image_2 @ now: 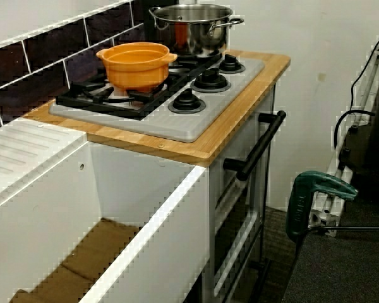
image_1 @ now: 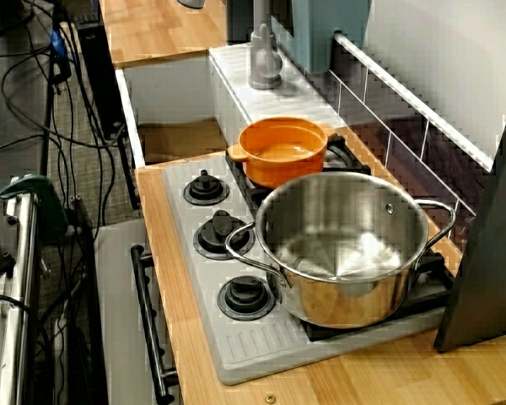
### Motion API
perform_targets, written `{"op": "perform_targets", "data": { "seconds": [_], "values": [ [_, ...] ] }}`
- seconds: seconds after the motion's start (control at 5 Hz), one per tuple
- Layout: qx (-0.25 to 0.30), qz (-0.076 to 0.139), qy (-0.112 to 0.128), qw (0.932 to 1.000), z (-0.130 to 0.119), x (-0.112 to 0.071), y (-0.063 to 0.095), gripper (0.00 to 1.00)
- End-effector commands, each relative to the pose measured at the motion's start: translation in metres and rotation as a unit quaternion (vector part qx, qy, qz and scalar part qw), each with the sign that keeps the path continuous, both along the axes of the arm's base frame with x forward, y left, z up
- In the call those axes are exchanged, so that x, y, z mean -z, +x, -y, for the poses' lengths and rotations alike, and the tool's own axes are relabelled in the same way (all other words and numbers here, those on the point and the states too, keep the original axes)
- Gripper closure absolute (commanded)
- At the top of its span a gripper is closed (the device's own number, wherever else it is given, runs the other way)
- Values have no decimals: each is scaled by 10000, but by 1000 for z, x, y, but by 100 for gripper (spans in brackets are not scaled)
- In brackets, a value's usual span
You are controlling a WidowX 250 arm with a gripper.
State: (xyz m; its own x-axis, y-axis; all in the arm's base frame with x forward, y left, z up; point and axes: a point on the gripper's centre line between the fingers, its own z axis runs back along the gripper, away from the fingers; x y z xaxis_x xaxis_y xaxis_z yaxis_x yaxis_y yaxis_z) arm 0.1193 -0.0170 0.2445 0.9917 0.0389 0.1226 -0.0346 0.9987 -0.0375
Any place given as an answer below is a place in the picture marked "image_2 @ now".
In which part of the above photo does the black burner grate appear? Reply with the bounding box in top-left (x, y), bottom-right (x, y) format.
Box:
top-left (167, 52), bottom-right (224, 80)
top-left (56, 71), bottom-right (177, 121)

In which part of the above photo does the orange plastic toy pot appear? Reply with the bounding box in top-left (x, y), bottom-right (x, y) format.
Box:
top-left (95, 42), bottom-right (178, 93)

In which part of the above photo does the black oven door handle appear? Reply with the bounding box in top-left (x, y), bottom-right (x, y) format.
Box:
top-left (223, 110), bottom-right (287, 182)

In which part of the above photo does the black equipment block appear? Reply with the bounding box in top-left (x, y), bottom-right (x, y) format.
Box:
top-left (337, 74), bottom-right (379, 177)

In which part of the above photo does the white toy oven cabinet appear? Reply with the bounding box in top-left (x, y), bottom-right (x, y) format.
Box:
top-left (208, 83), bottom-right (277, 303)

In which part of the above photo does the black stove knob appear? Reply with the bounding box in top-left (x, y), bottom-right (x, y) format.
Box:
top-left (190, 68), bottom-right (232, 93)
top-left (168, 88), bottom-right (206, 114)
top-left (219, 54), bottom-right (246, 74)

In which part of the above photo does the brown cardboard sheet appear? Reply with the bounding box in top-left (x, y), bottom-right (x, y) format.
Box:
top-left (8, 217), bottom-right (143, 303)

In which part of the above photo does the grey toy stove plate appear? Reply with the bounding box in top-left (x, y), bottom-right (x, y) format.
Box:
top-left (49, 56), bottom-right (266, 143)

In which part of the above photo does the stainless steel cooking pot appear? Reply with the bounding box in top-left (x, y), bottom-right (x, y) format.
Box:
top-left (148, 3), bottom-right (244, 59)

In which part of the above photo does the dark tile backsplash panel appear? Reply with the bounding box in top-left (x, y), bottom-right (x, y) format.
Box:
top-left (0, 0), bottom-right (177, 133)

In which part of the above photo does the wooden kitchen countertop board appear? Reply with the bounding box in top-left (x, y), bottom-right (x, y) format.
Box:
top-left (23, 49), bottom-right (291, 167)

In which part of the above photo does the white toy sink basin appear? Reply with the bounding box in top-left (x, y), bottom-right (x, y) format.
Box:
top-left (0, 118), bottom-right (210, 303)

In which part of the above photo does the thin black cable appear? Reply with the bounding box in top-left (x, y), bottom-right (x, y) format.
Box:
top-left (350, 25), bottom-right (379, 110)

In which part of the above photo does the thick black cable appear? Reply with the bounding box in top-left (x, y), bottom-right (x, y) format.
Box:
top-left (334, 109), bottom-right (376, 151)

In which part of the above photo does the aluminium frame rail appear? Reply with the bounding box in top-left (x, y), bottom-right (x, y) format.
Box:
top-left (306, 31), bottom-right (379, 237)

